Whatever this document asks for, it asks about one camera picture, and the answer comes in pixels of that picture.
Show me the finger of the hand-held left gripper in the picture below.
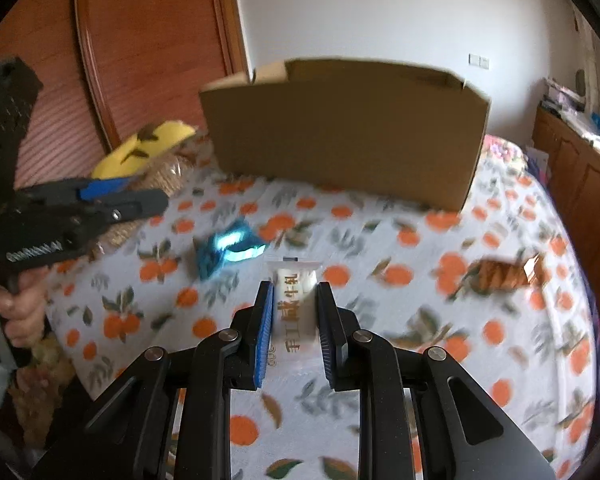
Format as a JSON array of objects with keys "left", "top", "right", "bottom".
[
  {"left": 74, "top": 188, "right": 171, "bottom": 234},
  {"left": 15, "top": 176, "right": 132, "bottom": 212}
]

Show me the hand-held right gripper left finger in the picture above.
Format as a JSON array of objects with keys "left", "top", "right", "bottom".
[{"left": 82, "top": 280, "right": 276, "bottom": 480}]

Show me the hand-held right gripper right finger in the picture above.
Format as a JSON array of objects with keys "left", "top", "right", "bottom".
[{"left": 315, "top": 281, "right": 556, "bottom": 480}]

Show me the white nougat packet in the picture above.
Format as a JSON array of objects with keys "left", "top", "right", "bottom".
[{"left": 265, "top": 256, "right": 323, "bottom": 361}]

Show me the clear grain crisp packet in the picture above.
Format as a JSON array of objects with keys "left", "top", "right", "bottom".
[{"left": 87, "top": 152, "right": 198, "bottom": 261}]

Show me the large cardboard box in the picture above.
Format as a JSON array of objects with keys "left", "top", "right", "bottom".
[{"left": 199, "top": 57, "right": 492, "bottom": 212}]

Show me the person's left hand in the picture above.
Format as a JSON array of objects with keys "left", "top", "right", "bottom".
[{"left": 0, "top": 269, "right": 49, "bottom": 348}]

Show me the yellow pillow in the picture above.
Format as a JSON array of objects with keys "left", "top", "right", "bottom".
[{"left": 91, "top": 120, "right": 197, "bottom": 181}]

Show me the orange fruit print bedsheet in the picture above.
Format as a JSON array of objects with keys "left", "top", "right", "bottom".
[{"left": 45, "top": 132, "right": 600, "bottom": 480}]

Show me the teal candy wrapper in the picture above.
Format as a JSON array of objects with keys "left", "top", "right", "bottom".
[{"left": 194, "top": 219, "right": 268, "bottom": 281}]

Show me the wooden headboard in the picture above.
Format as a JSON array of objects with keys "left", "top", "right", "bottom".
[{"left": 0, "top": 0, "right": 251, "bottom": 196}]

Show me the brown striped snack packet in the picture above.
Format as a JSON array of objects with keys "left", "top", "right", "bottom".
[{"left": 462, "top": 252, "right": 548, "bottom": 293}]

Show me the person's floral clothing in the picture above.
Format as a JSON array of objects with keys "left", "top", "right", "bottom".
[{"left": 0, "top": 335, "right": 91, "bottom": 453}]

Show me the pink floral quilt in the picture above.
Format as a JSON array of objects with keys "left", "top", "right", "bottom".
[{"left": 482, "top": 132, "right": 526, "bottom": 161}]

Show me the wooden cabinet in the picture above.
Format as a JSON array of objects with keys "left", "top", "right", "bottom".
[{"left": 530, "top": 105, "right": 600, "bottom": 311}]

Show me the stack of boxes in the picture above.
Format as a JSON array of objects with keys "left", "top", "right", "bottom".
[{"left": 542, "top": 77, "right": 588, "bottom": 117}]

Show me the patterned curtain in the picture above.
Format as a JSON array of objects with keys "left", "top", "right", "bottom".
[{"left": 577, "top": 20, "right": 600, "bottom": 113}]

